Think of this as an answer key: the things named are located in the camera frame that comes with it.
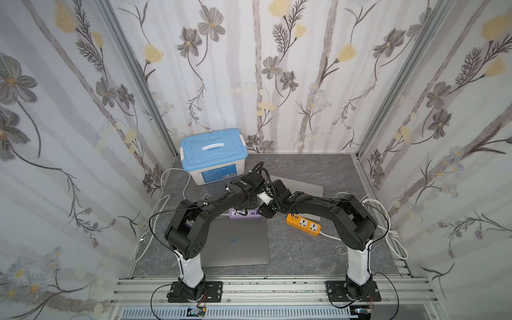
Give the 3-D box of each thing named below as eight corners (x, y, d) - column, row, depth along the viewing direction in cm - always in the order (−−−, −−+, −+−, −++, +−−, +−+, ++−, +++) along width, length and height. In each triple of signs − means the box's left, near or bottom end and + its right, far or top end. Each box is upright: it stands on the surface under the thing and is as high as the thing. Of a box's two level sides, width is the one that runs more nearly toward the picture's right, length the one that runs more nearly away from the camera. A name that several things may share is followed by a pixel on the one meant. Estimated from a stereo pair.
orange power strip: (284, 223, 94) (285, 220, 92) (287, 215, 97) (288, 212, 95) (318, 237, 90) (320, 234, 88) (320, 228, 93) (322, 225, 90)
